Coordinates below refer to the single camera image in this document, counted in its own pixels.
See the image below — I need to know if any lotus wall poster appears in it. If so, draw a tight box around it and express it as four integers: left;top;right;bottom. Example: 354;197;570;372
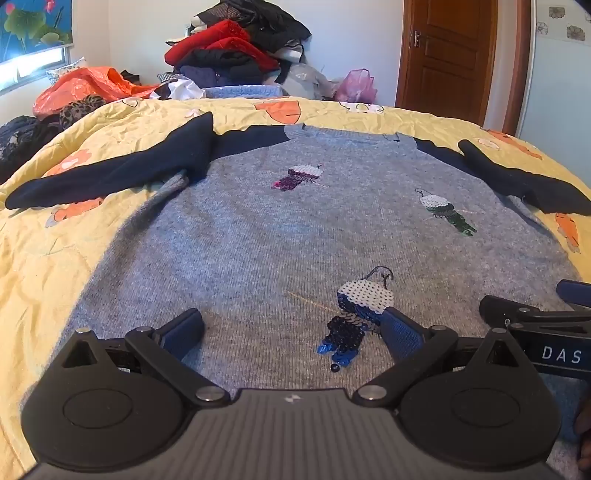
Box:
0;0;75;63

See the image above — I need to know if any grey sweater with navy sleeves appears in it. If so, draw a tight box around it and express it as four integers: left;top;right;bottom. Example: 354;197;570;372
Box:
6;112;591;480

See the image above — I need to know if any orange plastic bag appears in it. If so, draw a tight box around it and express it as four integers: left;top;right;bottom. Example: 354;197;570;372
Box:
33;67;160;116

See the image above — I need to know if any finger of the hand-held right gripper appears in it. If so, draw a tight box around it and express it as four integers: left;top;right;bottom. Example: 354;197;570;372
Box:
480;295;591;329
556;279;591;311

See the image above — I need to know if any yellow floral quilt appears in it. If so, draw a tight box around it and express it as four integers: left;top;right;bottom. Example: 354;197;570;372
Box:
0;95;591;480

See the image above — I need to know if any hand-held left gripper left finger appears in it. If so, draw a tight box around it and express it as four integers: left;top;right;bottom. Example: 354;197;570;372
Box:
60;308;230;407

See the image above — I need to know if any brown wooden door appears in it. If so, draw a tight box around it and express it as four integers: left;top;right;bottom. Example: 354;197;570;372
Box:
394;0;499;126

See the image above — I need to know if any leopard print cloth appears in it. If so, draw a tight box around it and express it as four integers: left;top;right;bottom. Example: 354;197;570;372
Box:
58;96;107;130

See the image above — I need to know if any wooden wardrobe frame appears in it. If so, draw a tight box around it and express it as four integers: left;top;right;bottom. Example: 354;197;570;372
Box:
502;0;533;137

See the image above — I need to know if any light blue quilted blanket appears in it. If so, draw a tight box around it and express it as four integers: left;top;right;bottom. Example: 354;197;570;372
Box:
203;84;289;99

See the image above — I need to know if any white and black plastic bag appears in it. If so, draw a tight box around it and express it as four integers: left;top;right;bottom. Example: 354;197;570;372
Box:
148;76;206;101

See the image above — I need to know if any dark patterned clothing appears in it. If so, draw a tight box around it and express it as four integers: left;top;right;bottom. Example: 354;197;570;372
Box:
0;115;63;183

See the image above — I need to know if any frosted flower print wardrobe door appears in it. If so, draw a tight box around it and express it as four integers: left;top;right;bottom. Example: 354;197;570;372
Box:
515;0;591;153

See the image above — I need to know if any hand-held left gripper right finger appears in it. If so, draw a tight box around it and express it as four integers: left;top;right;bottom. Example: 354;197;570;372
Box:
353;308;536;406

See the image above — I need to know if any pile of clothes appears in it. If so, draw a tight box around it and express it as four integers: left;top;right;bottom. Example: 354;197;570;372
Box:
165;0;312;88

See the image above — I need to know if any translucent grey plastic bag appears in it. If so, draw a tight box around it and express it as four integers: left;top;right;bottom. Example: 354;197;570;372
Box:
279;62;340;100

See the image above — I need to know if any window frame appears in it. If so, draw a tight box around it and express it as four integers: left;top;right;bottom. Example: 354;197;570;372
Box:
0;46;72;95

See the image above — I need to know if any pink plastic bag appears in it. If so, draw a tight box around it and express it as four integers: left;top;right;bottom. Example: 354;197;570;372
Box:
335;68;378;104

